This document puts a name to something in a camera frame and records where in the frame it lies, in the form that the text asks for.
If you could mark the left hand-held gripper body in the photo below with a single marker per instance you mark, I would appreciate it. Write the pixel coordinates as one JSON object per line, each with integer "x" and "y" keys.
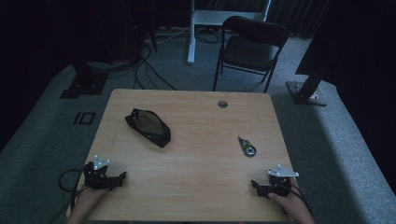
{"x": 95, "y": 179}

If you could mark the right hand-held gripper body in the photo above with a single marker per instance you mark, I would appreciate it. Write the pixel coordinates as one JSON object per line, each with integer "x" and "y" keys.
{"x": 280, "y": 182}

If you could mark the person's left hand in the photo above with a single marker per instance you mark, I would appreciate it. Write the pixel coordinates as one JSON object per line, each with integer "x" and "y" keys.
{"x": 85, "y": 203}

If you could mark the person's right hand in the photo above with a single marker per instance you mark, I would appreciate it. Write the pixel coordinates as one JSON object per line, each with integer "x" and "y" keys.
{"x": 292, "y": 207}

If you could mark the grey correction tape dispenser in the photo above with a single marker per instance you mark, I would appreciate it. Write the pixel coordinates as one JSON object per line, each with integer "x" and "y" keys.
{"x": 248, "y": 148}

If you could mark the black mesh pouch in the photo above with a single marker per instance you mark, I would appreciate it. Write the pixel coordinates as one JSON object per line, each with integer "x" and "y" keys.
{"x": 149, "y": 127}

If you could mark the black slanted stand with base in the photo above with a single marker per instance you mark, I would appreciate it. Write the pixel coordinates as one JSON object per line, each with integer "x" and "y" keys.
{"x": 306, "y": 90}

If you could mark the black folding chair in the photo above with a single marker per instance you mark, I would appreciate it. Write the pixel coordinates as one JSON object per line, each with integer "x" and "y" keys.
{"x": 249, "y": 51}

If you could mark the black stand with base plate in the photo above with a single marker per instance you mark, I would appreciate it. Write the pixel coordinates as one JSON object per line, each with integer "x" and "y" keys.
{"x": 85, "y": 84}

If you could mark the white metal desk frame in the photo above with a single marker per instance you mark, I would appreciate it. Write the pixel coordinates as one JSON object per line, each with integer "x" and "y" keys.
{"x": 214, "y": 17}

